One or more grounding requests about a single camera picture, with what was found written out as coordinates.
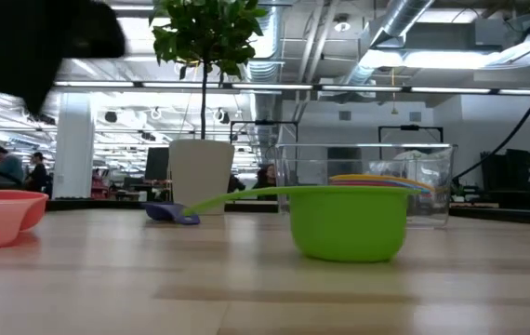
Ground clear plastic bin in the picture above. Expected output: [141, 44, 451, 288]
[273, 142, 459, 230]

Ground blue measuring cup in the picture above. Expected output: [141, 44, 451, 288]
[385, 180, 435, 195]

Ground small indigo measuring cup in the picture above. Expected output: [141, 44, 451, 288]
[142, 201, 201, 226]

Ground green leafy potted tree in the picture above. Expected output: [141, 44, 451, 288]
[148, 0, 269, 141]

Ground person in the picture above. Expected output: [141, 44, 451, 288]
[254, 163, 278, 201]
[25, 151, 49, 193]
[0, 144, 25, 190]

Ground white pillar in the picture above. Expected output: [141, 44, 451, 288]
[52, 92, 96, 200]

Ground dark workshop machines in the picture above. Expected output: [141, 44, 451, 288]
[479, 148, 530, 193]

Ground black computer monitor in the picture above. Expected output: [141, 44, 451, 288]
[144, 146, 171, 181]

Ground green measuring cup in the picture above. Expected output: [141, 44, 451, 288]
[181, 184, 422, 263]

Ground black table edge rail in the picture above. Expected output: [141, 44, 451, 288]
[45, 197, 530, 227]

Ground red measuring cup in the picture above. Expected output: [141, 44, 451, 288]
[330, 180, 408, 188]

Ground salmon orange measuring cup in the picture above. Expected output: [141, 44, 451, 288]
[0, 189, 50, 250]

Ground black metal rig frame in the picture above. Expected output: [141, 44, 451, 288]
[378, 124, 444, 146]

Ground silver ventilation duct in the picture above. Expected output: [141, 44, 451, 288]
[338, 0, 436, 87]

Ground white plant pot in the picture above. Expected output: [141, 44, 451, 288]
[167, 138, 236, 216]

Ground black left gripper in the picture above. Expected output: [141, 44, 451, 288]
[0, 0, 126, 117]

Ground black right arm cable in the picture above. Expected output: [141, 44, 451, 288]
[453, 49, 530, 182]

